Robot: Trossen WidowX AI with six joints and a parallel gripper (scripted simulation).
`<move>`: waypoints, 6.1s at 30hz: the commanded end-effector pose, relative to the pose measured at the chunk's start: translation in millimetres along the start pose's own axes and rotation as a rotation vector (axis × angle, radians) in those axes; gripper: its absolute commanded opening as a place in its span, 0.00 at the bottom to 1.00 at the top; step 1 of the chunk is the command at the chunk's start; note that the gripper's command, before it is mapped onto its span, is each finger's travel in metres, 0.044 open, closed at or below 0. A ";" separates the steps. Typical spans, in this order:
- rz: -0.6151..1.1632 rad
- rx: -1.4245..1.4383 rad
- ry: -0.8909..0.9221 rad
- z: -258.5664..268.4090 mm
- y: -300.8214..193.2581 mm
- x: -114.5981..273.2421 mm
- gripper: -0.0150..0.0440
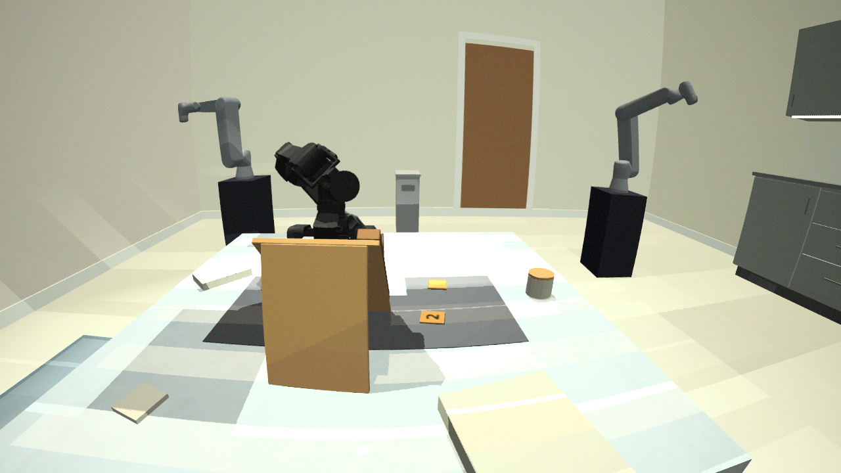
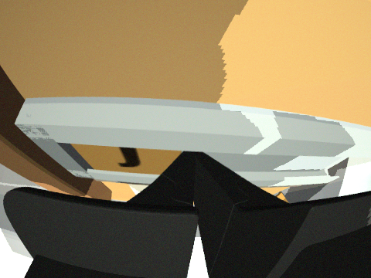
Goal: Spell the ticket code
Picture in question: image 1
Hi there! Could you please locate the tan board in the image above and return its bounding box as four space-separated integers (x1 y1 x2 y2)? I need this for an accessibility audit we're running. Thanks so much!
252 229 391 394

